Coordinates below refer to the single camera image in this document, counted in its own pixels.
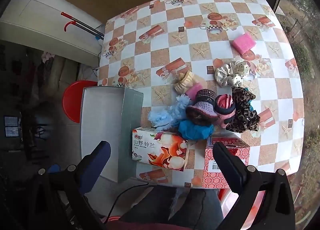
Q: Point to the white polka dot scrunchie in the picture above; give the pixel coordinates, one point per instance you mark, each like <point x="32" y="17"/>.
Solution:
<point x="232" y="73"/>

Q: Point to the checkered printed tablecloth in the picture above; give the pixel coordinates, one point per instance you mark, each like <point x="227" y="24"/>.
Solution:
<point x="160" y="34"/>

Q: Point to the leopard print scrunchie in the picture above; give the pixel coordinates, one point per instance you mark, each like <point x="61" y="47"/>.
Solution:
<point x="243" y="109"/>

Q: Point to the grey cardboard box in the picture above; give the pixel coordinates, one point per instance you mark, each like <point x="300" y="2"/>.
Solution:
<point x="105" y="119"/>

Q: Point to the red patterned box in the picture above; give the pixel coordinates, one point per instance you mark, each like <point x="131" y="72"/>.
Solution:
<point x="212" y="177"/>

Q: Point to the beige scrunchie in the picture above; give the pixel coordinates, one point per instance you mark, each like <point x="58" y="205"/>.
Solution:
<point x="183" y="81"/>

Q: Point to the person's grey trousers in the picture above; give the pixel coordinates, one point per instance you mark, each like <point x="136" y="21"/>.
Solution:
<point x="190" y="207"/>

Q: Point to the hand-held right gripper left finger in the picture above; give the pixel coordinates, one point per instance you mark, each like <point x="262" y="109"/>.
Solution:
<point x="97" y="165"/>

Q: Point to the orange and white tissue box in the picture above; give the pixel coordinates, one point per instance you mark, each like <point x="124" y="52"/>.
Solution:
<point x="160" y="148"/>

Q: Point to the pink and navy sock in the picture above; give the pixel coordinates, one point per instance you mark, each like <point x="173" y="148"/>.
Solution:
<point x="225" y="107"/>

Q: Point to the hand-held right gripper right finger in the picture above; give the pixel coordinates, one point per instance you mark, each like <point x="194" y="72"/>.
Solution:
<point x="227" y="165"/>

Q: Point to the red plastic stool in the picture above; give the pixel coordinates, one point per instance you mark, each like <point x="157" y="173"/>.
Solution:
<point x="72" y="102"/>
<point x="230" y="205"/>

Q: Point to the light blue fluffy scrunchie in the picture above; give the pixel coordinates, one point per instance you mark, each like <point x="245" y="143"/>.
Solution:
<point x="165" y="114"/>

